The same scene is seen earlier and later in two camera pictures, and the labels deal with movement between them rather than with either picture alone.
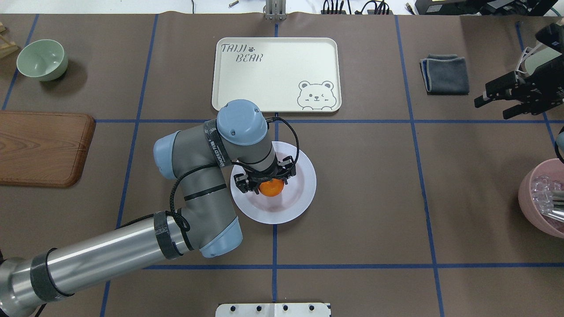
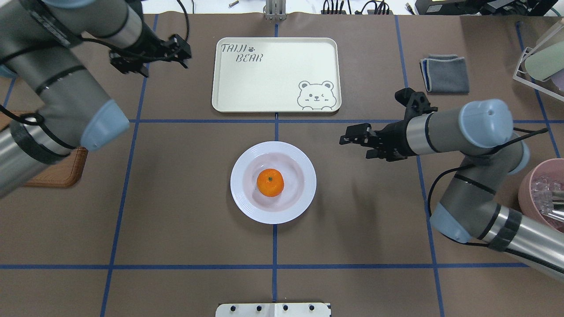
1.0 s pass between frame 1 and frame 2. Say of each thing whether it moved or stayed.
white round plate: stayed
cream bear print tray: stayed
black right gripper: moved
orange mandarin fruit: stayed
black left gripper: moved
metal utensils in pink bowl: stayed
